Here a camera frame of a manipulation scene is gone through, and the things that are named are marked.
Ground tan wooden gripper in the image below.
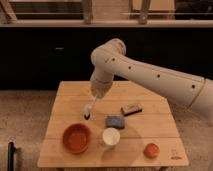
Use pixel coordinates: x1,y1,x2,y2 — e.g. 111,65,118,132
91,82,111,99

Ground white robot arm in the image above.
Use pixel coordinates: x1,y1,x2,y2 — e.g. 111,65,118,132
90,39,213,125

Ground wooden block eraser brush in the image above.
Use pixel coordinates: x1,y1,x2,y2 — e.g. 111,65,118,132
121,103,142,116

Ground red bowl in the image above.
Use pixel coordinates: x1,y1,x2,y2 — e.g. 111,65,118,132
62,123,91,155

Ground blue sponge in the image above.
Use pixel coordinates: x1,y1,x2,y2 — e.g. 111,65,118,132
106,116,125,129

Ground wooden folding table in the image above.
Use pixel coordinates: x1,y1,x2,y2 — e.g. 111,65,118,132
38,81,189,168

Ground white cup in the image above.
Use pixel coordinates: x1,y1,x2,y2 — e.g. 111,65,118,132
102,128,120,146

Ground small red cup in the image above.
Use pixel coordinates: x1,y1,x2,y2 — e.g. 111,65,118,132
143,143,160,159

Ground black object at floor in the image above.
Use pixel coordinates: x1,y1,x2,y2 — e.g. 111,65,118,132
7,142,16,171

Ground wooden railing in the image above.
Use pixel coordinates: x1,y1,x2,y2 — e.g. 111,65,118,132
0,0,213,28

